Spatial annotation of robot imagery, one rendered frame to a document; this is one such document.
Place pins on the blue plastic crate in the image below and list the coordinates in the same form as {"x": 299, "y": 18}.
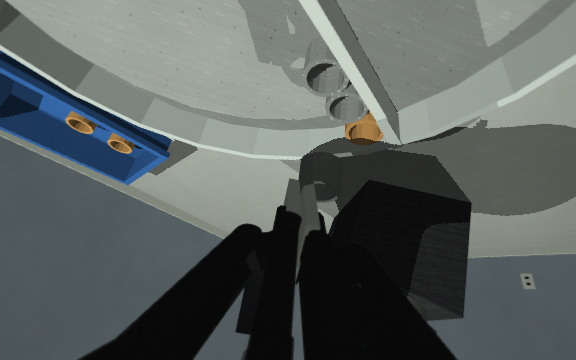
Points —
{"x": 38, "y": 115}

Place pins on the bronze bushing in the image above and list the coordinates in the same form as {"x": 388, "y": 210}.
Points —
{"x": 120, "y": 144}
{"x": 80, "y": 123}
{"x": 364, "y": 132}

